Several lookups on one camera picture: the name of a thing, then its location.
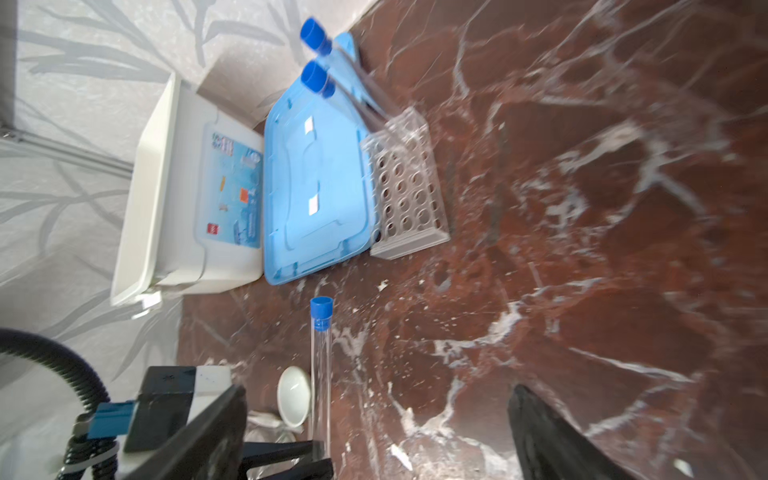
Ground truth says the blue capped test tube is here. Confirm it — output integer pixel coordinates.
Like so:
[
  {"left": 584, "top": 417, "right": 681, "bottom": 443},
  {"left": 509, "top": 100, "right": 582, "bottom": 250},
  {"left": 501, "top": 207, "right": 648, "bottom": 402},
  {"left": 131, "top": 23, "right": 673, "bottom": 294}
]
[
  {"left": 310, "top": 297, "right": 334, "bottom": 461},
  {"left": 300, "top": 60, "right": 386, "bottom": 133},
  {"left": 298, "top": 16, "right": 404, "bottom": 121}
]

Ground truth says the blue plastic bin lid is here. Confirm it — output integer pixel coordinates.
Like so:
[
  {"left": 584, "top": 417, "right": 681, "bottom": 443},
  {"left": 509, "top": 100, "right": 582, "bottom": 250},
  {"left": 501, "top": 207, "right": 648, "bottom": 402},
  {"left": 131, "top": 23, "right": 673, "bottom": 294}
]
[{"left": 263, "top": 80, "right": 376, "bottom": 285}]

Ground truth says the white ceramic dish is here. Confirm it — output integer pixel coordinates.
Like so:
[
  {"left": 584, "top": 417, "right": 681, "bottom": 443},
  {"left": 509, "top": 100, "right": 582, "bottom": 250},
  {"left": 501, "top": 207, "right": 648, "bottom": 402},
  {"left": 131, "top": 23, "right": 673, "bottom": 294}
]
[{"left": 277, "top": 366, "right": 312, "bottom": 429}]

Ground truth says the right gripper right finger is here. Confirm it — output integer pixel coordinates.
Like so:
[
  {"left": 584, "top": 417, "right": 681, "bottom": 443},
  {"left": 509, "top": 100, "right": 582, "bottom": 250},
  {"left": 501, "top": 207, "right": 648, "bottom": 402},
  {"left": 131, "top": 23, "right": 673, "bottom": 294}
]
[{"left": 507, "top": 384, "right": 632, "bottom": 479}]

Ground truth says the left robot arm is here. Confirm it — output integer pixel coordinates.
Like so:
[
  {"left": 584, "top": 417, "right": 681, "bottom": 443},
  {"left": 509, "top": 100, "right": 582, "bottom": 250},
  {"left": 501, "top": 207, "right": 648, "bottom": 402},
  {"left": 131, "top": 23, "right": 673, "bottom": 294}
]
[{"left": 1, "top": 329, "right": 334, "bottom": 479}]

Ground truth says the clear test tube rack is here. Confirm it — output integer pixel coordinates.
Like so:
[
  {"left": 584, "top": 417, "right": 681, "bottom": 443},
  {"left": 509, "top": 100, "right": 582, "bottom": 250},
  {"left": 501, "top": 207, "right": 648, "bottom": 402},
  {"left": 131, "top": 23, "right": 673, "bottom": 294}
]
[{"left": 361, "top": 107, "right": 451, "bottom": 260}]

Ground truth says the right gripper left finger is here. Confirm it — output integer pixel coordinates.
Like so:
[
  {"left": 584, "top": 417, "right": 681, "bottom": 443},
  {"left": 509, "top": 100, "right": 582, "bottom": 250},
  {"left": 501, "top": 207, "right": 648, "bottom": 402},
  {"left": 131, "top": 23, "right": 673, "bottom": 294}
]
[{"left": 119, "top": 383, "right": 247, "bottom": 479}]

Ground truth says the clear glass flask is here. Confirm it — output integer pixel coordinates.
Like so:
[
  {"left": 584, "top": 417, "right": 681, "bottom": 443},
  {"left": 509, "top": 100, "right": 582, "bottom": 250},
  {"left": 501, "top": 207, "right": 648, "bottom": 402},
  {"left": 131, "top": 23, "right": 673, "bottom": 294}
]
[{"left": 244, "top": 412, "right": 299, "bottom": 480}]

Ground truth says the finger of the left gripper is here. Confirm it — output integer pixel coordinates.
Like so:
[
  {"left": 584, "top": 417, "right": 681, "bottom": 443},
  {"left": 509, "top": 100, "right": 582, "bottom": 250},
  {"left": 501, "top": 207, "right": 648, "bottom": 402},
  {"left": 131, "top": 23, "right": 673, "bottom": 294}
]
[{"left": 239, "top": 440, "right": 334, "bottom": 479}]

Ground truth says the white plastic storage bin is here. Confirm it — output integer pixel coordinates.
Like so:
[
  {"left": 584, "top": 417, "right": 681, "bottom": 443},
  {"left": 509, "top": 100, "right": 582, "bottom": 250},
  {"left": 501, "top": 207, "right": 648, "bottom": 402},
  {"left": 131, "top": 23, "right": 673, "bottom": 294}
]
[{"left": 110, "top": 75, "right": 265, "bottom": 309}]

